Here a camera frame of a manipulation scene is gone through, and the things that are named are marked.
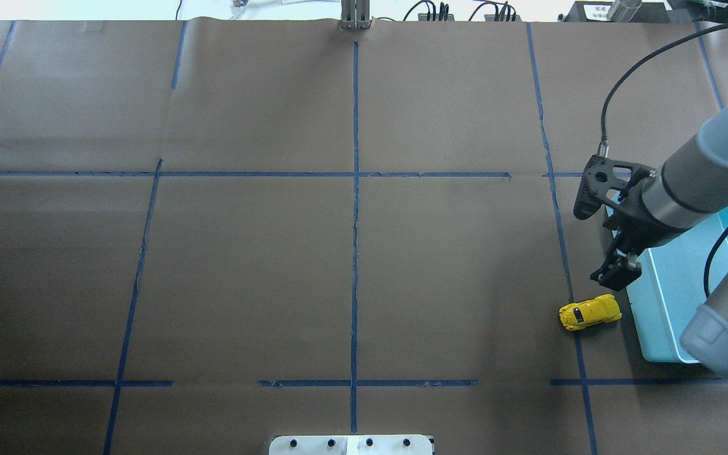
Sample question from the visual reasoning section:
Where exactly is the yellow beetle toy car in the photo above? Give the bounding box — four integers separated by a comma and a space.
558, 294, 623, 331

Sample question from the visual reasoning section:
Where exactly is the white camera mast pedestal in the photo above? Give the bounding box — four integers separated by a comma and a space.
268, 434, 435, 454

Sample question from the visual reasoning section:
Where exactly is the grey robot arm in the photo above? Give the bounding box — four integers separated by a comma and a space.
574, 106, 728, 380

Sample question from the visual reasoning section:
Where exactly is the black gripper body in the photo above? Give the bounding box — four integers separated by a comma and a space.
604, 179, 687, 256

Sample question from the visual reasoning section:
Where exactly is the metal cylinder weight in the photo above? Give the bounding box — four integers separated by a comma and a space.
607, 0, 643, 23

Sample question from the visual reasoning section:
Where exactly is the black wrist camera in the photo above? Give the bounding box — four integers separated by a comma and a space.
573, 155, 656, 220

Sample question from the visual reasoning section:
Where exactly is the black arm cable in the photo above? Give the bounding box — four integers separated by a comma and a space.
597, 21, 728, 159

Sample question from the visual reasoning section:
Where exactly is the aluminium frame post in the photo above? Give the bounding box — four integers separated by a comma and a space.
340, 0, 372, 30

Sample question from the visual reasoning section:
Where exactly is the teal plastic storage bin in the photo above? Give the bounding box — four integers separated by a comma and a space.
626, 207, 728, 365

